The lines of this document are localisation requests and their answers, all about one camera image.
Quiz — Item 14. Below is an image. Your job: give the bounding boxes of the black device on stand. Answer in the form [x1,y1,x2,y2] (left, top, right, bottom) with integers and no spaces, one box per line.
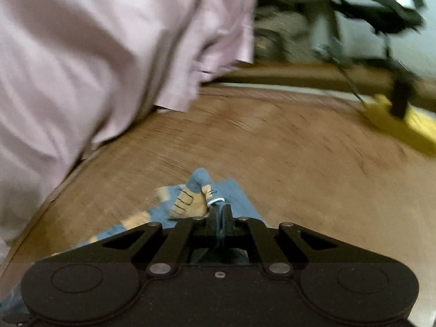
[332,0,425,35]

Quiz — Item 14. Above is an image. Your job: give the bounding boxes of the black power adapter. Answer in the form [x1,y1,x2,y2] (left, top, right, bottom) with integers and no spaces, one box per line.
[389,71,417,120]

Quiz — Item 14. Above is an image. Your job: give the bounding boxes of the pink satin bed sheet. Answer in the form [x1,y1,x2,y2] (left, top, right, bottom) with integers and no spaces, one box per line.
[1,0,256,256]

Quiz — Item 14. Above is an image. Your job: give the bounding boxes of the yellow power strip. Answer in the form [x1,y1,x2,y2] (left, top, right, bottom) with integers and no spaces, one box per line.
[363,95,435,158]

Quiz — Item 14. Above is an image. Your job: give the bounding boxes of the blue car print pants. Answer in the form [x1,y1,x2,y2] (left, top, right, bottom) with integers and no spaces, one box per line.
[76,168,262,248]

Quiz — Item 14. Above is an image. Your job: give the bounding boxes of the brown patterned handbag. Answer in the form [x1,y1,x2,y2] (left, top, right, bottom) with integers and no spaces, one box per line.
[253,11,316,63]

